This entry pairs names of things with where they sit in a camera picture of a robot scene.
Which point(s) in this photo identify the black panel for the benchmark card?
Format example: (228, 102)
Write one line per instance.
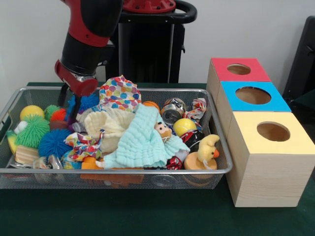
(302, 61)

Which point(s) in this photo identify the crushed blue-label plastic bottle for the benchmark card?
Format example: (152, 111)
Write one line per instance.
(78, 127)

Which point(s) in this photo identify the brown plush toy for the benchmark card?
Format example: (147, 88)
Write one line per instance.
(163, 130)

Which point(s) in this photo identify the cream knitted cloth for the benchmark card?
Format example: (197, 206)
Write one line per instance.
(110, 123)

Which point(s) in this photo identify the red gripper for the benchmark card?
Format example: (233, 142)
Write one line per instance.
(83, 87)

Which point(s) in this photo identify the mint green cloth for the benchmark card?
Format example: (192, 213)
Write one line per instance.
(140, 145)

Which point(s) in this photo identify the plain yellow ball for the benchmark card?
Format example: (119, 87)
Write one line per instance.
(32, 111)

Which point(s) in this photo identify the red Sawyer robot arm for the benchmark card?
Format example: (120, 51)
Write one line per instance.
(86, 49)

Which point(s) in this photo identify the dark green tablecloth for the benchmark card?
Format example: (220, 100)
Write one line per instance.
(147, 216)

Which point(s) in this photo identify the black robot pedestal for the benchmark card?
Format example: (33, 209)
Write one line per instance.
(152, 49)

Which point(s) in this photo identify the crushed clear plastic bottle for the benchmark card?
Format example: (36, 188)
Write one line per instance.
(53, 162)

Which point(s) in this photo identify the yellow plush duck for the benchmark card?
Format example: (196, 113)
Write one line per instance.
(208, 147)

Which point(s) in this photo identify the silver mesh bin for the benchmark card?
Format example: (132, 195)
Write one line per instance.
(172, 182)

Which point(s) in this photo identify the wooden three-hole box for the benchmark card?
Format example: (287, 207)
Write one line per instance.
(270, 177)

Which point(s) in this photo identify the crushed silver drink can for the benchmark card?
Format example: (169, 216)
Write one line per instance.
(172, 113)

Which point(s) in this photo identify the blue spiky ball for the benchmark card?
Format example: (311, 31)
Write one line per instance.
(88, 100)

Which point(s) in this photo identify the yellow tennis ball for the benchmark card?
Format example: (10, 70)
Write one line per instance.
(183, 125)

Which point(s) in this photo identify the polka dot cloth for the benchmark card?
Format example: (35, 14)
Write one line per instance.
(120, 93)

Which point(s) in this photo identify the green spiky monster toy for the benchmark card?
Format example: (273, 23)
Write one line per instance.
(32, 132)

